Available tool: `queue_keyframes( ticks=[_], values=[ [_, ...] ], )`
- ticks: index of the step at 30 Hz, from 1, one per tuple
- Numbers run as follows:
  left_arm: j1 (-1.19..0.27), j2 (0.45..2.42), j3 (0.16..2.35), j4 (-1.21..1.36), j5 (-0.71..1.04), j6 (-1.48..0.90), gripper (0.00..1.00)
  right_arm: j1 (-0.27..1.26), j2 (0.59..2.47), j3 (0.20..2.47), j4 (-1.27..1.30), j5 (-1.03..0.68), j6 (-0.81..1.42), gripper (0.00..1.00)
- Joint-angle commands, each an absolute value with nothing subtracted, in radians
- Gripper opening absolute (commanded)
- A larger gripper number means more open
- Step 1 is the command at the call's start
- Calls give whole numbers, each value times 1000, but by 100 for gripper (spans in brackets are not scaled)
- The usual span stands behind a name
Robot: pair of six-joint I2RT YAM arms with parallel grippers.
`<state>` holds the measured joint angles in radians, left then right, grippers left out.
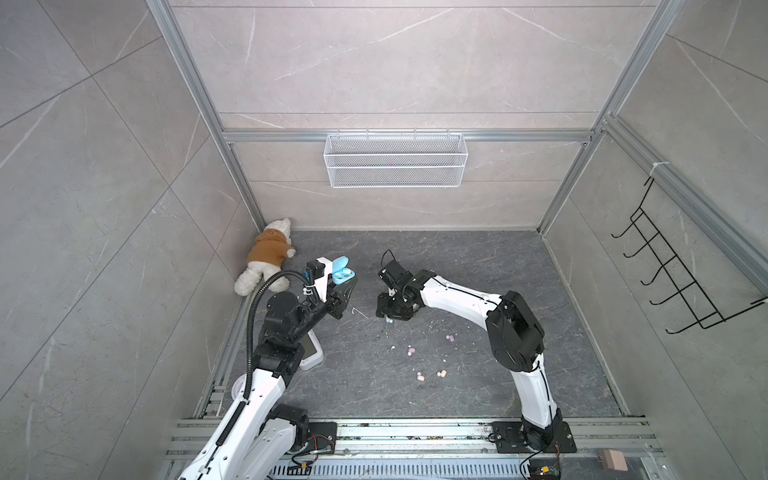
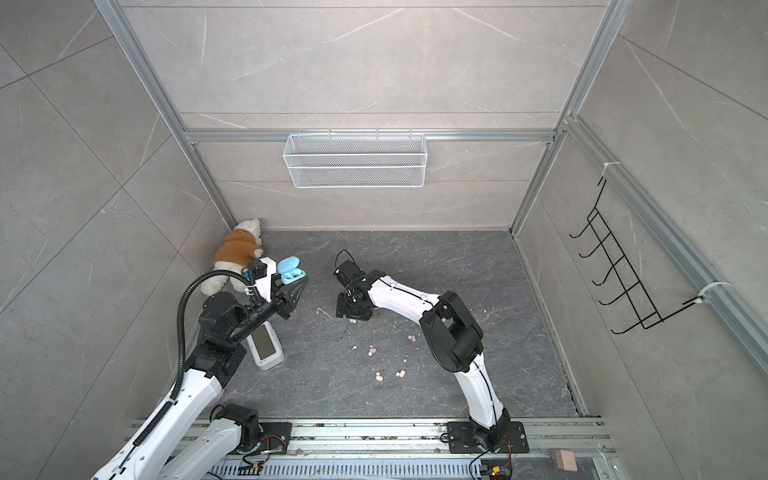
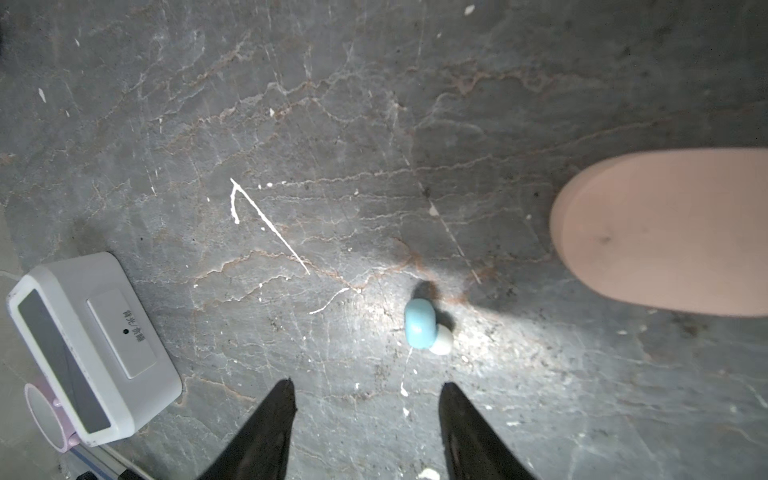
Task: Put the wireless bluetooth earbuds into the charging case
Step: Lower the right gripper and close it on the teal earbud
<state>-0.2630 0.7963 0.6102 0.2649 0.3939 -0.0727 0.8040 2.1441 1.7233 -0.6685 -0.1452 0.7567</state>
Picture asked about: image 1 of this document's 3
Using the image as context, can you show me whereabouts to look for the blue earbud charging case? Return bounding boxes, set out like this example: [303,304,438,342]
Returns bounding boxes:
[332,256,355,285]

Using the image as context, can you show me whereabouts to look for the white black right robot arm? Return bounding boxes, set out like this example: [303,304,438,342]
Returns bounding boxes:
[376,261,562,451]

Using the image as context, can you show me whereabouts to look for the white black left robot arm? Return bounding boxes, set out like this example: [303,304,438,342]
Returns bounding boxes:
[179,259,357,479]

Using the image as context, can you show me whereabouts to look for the white digital scale device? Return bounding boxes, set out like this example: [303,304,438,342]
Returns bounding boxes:
[300,330,325,371]

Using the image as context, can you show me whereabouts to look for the white teddy bear brown hoodie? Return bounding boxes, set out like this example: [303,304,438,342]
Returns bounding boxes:
[234,218,296,297]

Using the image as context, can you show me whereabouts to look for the pink eraser block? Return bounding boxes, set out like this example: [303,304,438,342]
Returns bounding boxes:
[598,449,629,472]

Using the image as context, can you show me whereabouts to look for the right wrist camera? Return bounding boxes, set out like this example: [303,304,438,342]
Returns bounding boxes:
[378,260,414,296]

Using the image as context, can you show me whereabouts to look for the white wire mesh basket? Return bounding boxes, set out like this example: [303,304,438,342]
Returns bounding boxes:
[323,132,469,188]

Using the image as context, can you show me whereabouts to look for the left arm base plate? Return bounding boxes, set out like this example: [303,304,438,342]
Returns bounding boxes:
[289,422,338,454]

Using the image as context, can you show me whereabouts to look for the aluminium rail front frame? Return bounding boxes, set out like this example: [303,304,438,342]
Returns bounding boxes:
[161,418,667,480]

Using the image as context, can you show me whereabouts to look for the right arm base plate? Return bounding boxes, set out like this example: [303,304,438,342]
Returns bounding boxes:
[487,421,578,454]

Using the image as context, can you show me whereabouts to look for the black wire hook rack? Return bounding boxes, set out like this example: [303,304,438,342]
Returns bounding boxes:
[611,177,767,335]

